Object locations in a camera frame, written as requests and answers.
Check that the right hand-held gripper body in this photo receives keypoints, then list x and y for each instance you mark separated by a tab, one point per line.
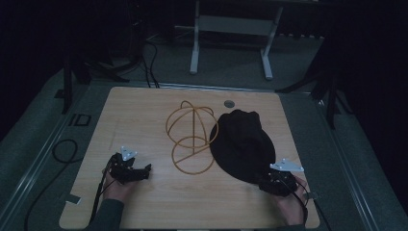
282	183

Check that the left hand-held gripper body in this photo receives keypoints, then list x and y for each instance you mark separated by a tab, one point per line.
123	168

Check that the black bucket hat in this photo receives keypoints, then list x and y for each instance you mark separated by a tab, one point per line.
242	144

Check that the person's left hand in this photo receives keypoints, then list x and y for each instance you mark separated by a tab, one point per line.
117	190

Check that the person's right hand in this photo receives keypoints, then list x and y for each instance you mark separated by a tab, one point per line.
292	205

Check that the grey tape piece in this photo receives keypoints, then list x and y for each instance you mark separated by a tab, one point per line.
73	199
310	195

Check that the grey round table grommet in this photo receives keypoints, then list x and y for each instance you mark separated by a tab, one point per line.
229	103

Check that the black tripod stand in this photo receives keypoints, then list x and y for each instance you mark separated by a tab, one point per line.
67	83
330	96

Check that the white metal desk frame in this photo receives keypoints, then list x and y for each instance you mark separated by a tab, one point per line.
235	25

